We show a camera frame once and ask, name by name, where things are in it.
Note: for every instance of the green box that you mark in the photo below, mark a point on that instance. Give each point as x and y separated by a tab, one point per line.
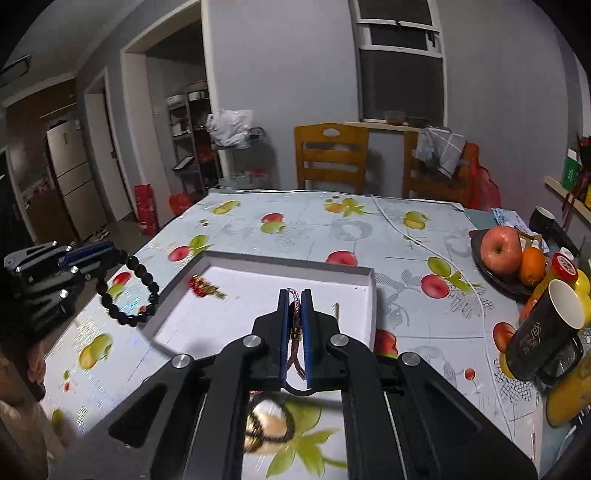
570	173

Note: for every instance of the red apple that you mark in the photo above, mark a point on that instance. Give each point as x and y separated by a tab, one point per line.
501	251

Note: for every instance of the person's left hand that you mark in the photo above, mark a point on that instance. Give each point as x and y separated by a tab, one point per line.
37	367

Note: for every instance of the yellow juice bottle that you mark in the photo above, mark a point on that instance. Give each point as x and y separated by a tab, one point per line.
570	397

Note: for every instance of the window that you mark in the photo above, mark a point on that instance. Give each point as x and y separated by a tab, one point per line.
397	83

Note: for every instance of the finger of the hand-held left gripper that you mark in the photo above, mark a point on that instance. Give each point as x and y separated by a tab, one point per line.
87	254
94	271

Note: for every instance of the wooden chair with cutout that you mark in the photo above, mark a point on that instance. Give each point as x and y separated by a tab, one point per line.
330	157

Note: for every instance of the tablet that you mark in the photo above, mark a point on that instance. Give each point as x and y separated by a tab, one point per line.
183	165

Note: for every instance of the person's left forearm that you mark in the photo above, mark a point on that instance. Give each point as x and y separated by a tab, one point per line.
21	438

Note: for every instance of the orange juice bottle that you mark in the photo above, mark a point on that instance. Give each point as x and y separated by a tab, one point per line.
561	267

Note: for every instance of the metal shelf rack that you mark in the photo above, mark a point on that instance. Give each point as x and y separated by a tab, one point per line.
178	138

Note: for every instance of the silver refrigerator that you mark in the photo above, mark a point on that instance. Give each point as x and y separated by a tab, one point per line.
74	180

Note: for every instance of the white door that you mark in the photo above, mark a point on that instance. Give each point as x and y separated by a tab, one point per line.
106	161

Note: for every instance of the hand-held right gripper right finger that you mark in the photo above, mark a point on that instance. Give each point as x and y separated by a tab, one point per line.
307	332

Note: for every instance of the bowl on window sill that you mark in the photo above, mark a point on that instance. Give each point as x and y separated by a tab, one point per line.
395	117

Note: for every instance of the white shallow cardboard box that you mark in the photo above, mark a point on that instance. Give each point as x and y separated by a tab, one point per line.
258	281

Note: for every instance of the fruit print tablecloth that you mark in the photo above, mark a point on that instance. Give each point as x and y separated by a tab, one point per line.
323	230

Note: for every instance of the white plastic bag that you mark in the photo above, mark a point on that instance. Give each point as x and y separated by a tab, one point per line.
228	127

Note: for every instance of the tall black mug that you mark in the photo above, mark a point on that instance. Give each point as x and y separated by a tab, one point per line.
535	337

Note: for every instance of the red plastic bag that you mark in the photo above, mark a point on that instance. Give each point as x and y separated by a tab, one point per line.
485	189

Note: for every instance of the orange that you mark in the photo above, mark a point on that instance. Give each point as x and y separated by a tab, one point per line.
531	270

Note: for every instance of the small black mug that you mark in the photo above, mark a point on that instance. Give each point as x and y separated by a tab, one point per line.
540	226

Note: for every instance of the small red floor bag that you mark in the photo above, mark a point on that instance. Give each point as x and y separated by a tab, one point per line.
180	203

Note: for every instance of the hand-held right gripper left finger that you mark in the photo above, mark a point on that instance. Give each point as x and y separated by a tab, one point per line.
284	332

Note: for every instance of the grey checked cloth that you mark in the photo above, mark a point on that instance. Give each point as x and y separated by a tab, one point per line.
438	147

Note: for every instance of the stack of red boxes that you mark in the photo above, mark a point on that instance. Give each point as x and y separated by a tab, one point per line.
145	207

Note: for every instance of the wooden wall shelf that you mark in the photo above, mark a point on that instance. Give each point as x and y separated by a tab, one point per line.
554	183

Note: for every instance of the black plate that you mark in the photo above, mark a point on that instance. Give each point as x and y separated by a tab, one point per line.
475	244

